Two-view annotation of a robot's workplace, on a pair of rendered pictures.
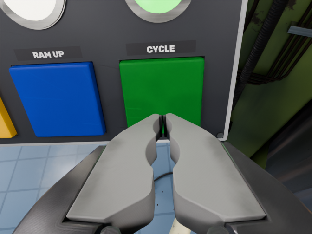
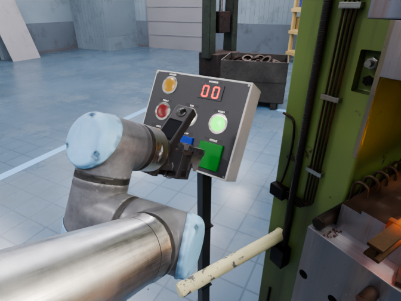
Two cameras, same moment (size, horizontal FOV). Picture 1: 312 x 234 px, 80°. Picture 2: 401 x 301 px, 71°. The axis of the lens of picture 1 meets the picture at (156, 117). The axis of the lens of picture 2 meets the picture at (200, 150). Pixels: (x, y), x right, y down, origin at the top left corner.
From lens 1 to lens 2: 65 cm
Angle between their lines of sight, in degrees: 36
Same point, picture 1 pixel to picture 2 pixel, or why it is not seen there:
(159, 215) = not seen: outside the picture
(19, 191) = not seen: hidden behind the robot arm
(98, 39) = (198, 132)
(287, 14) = (307, 160)
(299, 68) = (321, 200)
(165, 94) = (209, 153)
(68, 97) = not seen: hidden behind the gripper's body
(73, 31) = (193, 129)
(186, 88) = (215, 153)
